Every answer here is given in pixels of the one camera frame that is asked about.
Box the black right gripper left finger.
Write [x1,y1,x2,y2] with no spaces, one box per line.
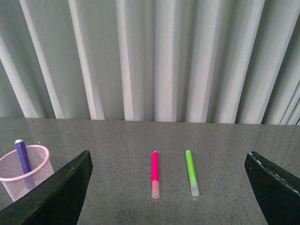
[0,150,93,225]

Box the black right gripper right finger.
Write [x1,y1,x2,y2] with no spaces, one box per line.
[244,151,300,225]

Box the purple marker pen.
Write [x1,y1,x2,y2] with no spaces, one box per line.
[15,139,35,191]

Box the pink highlighter pen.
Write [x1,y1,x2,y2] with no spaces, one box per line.
[151,151,159,199]

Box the pink mesh pen cup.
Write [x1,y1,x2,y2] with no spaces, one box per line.
[0,145,54,202]

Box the green highlighter pen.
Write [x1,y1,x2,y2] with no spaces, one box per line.
[185,150,199,197]

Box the grey pleated curtain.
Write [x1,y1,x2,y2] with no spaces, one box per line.
[0,0,300,125]

